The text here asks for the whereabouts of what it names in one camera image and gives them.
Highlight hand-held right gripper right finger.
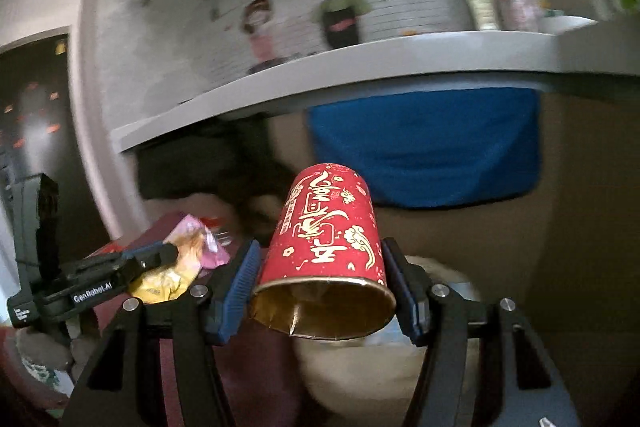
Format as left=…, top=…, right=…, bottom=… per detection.
left=382, top=237, right=583, bottom=427

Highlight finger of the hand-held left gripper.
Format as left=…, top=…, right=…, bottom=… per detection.
left=117, top=244, right=179, bottom=283
left=85, top=243, right=168, bottom=265

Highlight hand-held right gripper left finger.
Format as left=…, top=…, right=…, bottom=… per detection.
left=60, top=239, right=262, bottom=427

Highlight yellow wrapper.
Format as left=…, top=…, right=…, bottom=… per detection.
left=129, top=264, right=193, bottom=305

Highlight pink snack packet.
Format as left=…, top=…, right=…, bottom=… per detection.
left=162, top=214, right=231, bottom=278

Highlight red paper cup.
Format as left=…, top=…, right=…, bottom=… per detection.
left=248, top=163, right=397, bottom=340

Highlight red plaid cloth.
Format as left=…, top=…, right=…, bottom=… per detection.
left=82, top=212, right=321, bottom=427

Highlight black cloth bag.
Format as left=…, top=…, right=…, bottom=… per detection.
left=136, top=119, right=301, bottom=228

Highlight black refrigerator door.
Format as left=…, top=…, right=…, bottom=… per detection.
left=0, top=34, right=76, bottom=268

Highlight blue towel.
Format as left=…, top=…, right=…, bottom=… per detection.
left=306, top=88, right=543, bottom=208

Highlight grey countertop ledge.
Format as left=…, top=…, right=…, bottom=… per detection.
left=110, top=29, right=640, bottom=152

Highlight small labelled bottle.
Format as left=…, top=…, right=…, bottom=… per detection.
left=465, top=0, right=501, bottom=32

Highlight white bowl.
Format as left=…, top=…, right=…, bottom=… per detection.
left=537, top=14, right=598, bottom=35

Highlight cartoon wall sticker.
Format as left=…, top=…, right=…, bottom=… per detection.
left=210, top=0, right=421, bottom=75

